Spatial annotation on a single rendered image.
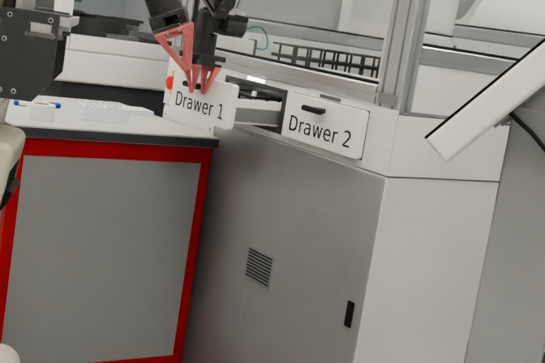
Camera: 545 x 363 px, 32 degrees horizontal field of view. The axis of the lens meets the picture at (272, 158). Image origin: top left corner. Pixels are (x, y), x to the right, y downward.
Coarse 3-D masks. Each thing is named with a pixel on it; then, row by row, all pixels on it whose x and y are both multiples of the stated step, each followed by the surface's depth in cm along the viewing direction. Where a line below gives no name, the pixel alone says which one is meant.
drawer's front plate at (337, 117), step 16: (288, 96) 233; (304, 96) 228; (288, 112) 233; (304, 112) 228; (336, 112) 218; (352, 112) 214; (288, 128) 233; (304, 128) 228; (320, 128) 223; (336, 128) 218; (352, 128) 214; (320, 144) 222; (336, 144) 218; (352, 144) 213
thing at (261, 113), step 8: (240, 96) 260; (240, 104) 232; (248, 104) 233; (256, 104) 234; (264, 104) 236; (272, 104) 237; (280, 104) 239; (240, 112) 232; (248, 112) 233; (256, 112) 235; (264, 112) 236; (272, 112) 238; (280, 112) 239; (240, 120) 232; (248, 120) 234; (256, 120) 235; (264, 120) 237; (272, 120) 238
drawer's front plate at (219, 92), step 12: (180, 72) 248; (180, 84) 248; (216, 84) 234; (228, 84) 229; (180, 96) 247; (192, 96) 242; (204, 96) 238; (216, 96) 233; (228, 96) 229; (180, 108) 247; (192, 108) 242; (216, 108) 233; (228, 108) 229; (204, 120) 237; (216, 120) 233; (228, 120) 228
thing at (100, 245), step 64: (64, 128) 231; (128, 128) 248; (64, 192) 236; (128, 192) 246; (192, 192) 257; (0, 256) 229; (64, 256) 239; (128, 256) 250; (192, 256) 262; (0, 320) 233; (64, 320) 243; (128, 320) 254
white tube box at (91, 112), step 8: (80, 104) 253; (88, 104) 255; (96, 104) 258; (80, 112) 253; (88, 112) 250; (96, 112) 251; (104, 112) 252; (112, 112) 253; (120, 112) 253; (128, 112) 254; (88, 120) 250; (96, 120) 251; (104, 120) 252; (112, 120) 253; (120, 120) 254; (128, 120) 255
